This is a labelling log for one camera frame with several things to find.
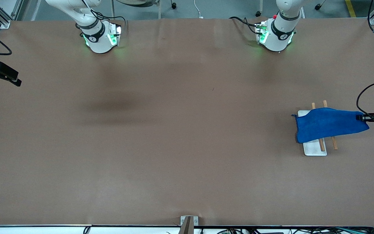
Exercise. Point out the blue microfibre towel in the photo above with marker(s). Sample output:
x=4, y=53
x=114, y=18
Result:
x=326, y=125

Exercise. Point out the metal table edge bracket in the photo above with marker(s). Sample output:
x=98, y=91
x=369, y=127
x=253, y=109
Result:
x=188, y=222

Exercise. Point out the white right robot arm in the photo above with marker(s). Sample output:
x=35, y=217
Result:
x=93, y=29

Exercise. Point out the white towel rack base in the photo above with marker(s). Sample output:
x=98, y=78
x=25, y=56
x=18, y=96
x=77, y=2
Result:
x=313, y=148

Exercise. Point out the wooden rack rod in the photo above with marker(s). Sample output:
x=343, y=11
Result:
x=334, y=143
x=321, y=144

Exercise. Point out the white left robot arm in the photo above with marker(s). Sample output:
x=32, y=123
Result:
x=279, y=29

